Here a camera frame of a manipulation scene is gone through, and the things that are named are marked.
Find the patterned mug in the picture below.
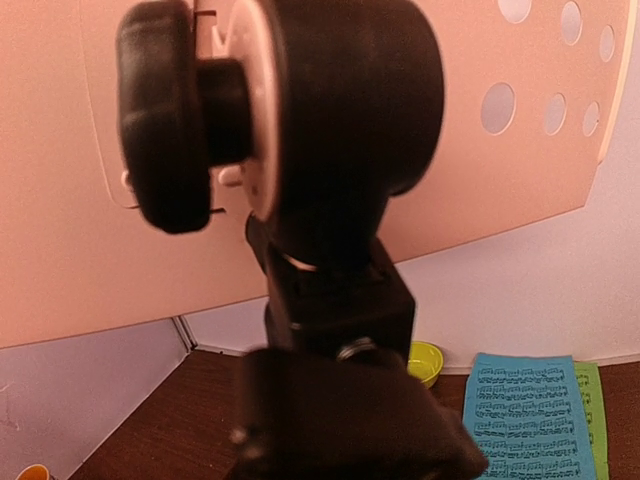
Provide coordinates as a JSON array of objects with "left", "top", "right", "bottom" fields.
[{"left": 15, "top": 464, "right": 56, "bottom": 480}]

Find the green sheet music paper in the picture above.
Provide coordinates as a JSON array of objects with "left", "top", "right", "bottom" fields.
[{"left": 574, "top": 362, "right": 610, "bottom": 480}]

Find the blue sheet music paper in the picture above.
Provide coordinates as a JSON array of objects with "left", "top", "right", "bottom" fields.
[{"left": 463, "top": 353, "right": 597, "bottom": 479}]

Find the yellow-green plastic bowl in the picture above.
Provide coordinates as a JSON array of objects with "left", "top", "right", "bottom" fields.
[{"left": 408, "top": 341, "right": 444, "bottom": 389}]

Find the pink music stand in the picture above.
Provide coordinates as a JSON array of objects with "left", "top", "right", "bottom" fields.
[{"left": 0, "top": 0, "right": 631, "bottom": 480}]

